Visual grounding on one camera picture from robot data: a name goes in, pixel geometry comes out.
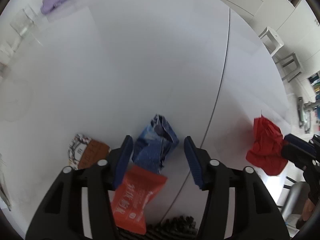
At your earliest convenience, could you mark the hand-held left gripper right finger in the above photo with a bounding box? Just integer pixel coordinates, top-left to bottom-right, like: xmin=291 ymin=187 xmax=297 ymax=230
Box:
xmin=184 ymin=135 xmax=290 ymax=240

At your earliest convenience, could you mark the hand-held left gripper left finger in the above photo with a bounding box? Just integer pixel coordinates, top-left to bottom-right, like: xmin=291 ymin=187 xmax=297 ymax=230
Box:
xmin=25 ymin=135 xmax=134 ymax=240

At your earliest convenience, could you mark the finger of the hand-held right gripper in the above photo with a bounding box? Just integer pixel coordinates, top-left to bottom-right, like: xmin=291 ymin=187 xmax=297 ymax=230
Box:
xmin=280 ymin=142 xmax=317 ymax=167
xmin=284 ymin=133 xmax=316 ymax=153

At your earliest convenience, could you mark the red plastic bag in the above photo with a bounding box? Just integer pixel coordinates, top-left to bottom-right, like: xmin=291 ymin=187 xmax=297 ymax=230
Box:
xmin=246 ymin=110 xmax=289 ymax=177

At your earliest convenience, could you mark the blue packet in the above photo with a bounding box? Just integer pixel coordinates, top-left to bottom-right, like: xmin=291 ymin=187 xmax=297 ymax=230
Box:
xmin=132 ymin=114 xmax=180 ymax=175

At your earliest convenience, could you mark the person's right hand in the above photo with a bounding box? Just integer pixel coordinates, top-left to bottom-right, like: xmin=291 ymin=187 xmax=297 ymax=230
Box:
xmin=301 ymin=199 xmax=315 ymax=220

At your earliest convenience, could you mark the grey upholstered chair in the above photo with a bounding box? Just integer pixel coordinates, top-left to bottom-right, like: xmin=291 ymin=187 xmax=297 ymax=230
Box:
xmin=276 ymin=177 xmax=310 ymax=215

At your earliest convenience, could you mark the brown patterned snack packet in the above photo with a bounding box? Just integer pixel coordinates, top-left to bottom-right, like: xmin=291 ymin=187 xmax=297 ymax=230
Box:
xmin=67 ymin=134 xmax=111 ymax=170

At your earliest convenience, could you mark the orange-red snack packet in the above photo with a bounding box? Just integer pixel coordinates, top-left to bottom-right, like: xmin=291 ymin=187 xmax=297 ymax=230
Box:
xmin=110 ymin=165 xmax=168 ymax=235

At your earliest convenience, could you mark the green and dark box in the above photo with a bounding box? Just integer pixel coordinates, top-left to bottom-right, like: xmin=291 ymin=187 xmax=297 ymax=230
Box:
xmin=307 ymin=72 xmax=320 ymax=93

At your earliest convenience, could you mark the black foam net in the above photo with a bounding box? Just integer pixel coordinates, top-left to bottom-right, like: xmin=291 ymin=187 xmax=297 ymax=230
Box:
xmin=117 ymin=215 xmax=200 ymax=240

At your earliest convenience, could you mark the grey stool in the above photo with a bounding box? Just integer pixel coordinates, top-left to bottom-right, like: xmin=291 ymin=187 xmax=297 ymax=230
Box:
xmin=272 ymin=52 xmax=303 ymax=82

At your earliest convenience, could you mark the white plastic stool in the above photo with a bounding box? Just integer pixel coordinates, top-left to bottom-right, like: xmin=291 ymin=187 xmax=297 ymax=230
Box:
xmin=258 ymin=26 xmax=285 ymax=57

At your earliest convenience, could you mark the clear glass pitcher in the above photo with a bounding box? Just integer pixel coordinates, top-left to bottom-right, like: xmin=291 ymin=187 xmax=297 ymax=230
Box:
xmin=9 ymin=5 xmax=39 ymax=37

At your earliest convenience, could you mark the grey metal frame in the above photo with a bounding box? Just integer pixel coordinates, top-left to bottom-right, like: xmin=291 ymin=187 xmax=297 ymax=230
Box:
xmin=296 ymin=96 xmax=320 ymax=133

